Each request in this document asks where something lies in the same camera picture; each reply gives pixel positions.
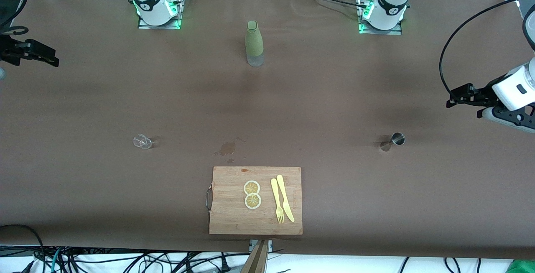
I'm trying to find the steel double jigger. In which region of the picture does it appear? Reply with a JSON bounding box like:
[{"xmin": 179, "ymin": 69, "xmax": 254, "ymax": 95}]
[{"xmin": 380, "ymin": 132, "xmax": 406, "ymax": 152}]

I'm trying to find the green plastic object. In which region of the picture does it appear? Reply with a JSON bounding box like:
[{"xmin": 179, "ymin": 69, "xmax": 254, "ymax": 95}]
[{"xmin": 506, "ymin": 260, "xmax": 535, "ymax": 273}]

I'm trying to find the wooden stand post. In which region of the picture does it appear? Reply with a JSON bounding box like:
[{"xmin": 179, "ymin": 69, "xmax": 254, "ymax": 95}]
[{"xmin": 242, "ymin": 240, "xmax": 273, "ymax": 273}]

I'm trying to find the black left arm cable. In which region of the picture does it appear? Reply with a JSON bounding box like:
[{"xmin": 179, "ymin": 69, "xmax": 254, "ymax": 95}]
[{"xmin": 439, "ymin": 0, "xmax": 535, "ymax": 98}]

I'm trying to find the yellow plastic fork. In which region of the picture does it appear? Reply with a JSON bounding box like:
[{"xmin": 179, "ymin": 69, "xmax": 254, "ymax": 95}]
[{"xmin": 270, "ymin": 178, "xmax": 285, "ymax": 224}]

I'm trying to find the small clear glass cup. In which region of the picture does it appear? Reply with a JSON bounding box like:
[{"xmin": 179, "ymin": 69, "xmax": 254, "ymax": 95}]
[{"xmin": 133, "ymin": 134, "xmax": 153, "ymax": 150}]

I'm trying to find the wooden cutting board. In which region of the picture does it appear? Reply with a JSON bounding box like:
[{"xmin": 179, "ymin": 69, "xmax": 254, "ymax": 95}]
[{"xmin": 206, "ymin": 166, "xmax": 303, "ymax": 236}]

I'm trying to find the yellow plastic knife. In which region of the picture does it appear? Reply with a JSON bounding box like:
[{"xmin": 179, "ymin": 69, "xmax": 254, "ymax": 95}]
[{"xmin": 276, "ymin": 174, "xmax": 295, "ymax": 222}]

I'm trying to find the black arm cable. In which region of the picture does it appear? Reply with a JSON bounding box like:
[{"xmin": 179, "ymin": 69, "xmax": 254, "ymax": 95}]
[
  {"xmin": 0, "ymin": 0, "xmax": 30, "ymax": 35},
  {"xmin": 439, "ymin": 0, "xmax": 535, "ymax": 98}
]

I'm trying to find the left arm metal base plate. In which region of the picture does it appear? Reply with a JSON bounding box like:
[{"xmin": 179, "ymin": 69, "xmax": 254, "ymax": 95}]
[{"xmin": 358, "ymin": 0, "xmax": 403, "ymax": 35}]

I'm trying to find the thick black floor cable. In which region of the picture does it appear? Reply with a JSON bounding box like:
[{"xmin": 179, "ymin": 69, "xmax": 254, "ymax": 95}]
[{"xmin": 0, "ymin": 224, "xmax": 44, "ymax": 273}]

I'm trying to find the green sleeved glass bottle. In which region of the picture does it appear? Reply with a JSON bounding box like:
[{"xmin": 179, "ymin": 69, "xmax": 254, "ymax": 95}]
[{"xmin": 245, "ymin": 21, "xmax": 265, "ymax": 67}]

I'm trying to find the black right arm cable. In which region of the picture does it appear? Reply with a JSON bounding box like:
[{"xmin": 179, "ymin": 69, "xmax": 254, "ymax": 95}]
[{"xmin": 0, "ymin": 0, "xmax": 30, "ymax": 35}]

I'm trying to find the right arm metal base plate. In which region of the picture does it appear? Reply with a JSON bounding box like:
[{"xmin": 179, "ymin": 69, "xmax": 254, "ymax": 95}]
[{"xmin": 138, "ymin": 0, "xmax": 183, "ymax": 30}]

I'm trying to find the brown liquid spill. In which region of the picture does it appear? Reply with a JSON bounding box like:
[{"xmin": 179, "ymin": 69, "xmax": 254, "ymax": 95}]
[{"xmin": 215, "ymin": 137, "xmax": 245, "ymax": 157}]

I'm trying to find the brown table cloth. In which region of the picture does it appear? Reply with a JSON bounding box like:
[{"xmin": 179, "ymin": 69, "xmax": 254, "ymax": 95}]
[{"xmin": 0, "ymin": 0, "xmax": 535, "ymax": 261}]

